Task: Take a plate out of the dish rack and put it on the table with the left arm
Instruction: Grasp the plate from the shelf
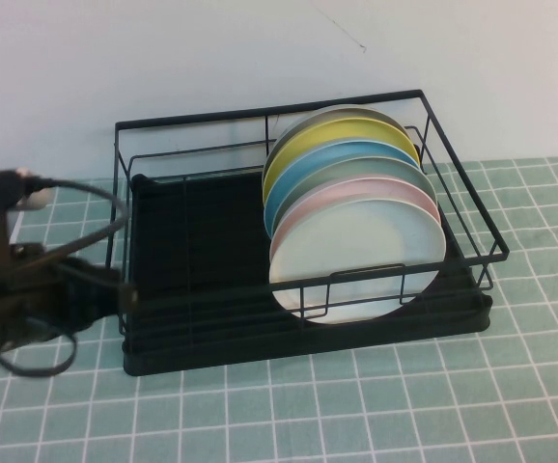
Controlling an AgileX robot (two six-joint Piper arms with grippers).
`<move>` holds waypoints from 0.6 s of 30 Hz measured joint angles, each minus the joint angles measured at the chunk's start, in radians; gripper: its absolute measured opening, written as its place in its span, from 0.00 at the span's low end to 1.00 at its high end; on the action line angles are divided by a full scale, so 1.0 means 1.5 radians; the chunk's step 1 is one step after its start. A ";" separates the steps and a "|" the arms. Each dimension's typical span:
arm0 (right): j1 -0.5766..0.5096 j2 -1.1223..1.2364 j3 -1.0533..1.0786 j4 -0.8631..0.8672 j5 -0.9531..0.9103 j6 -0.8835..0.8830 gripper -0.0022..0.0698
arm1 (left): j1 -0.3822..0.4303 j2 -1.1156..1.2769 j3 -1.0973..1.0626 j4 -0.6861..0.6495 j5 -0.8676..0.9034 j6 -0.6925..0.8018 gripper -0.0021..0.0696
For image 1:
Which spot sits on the blue round plate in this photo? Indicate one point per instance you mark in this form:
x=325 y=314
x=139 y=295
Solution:
x=303 y=169

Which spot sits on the olive grey round plate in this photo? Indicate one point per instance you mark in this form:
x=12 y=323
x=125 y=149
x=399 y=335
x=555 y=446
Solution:
x=356 y=112

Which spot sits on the pale white round plate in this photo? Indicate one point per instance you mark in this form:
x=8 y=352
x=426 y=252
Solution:
x=356 y=251

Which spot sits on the pink round plate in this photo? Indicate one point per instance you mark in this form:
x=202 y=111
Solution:
x=337 y=193

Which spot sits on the green checked tablecloth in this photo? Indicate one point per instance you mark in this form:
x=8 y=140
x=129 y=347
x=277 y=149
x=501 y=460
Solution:
x=404 y=410

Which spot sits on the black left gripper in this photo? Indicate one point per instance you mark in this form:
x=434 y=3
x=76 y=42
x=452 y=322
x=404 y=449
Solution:
x=18 y=282

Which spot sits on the grey green round plate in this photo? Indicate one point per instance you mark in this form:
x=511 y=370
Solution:
x=356 y=169

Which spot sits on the yellow round plate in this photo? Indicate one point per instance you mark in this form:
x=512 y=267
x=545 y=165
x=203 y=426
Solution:
x=317 y=142

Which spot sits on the black plastic drip tray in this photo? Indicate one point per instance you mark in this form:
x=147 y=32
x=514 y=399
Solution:
x=308 y=343

